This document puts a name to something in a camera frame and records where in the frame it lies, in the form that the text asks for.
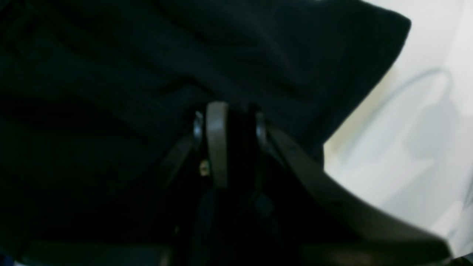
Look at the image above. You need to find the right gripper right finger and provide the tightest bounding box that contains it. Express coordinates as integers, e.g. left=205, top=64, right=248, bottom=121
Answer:
left=255, top=112, right=451, bottom=266

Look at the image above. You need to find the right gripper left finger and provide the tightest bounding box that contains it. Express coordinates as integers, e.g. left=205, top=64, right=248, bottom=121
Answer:
left=205, top=102, right=229, bottom=188

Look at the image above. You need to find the black T-shirt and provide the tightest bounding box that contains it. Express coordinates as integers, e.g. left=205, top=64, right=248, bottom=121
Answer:
left=0, top=0, right=411, bottom=256

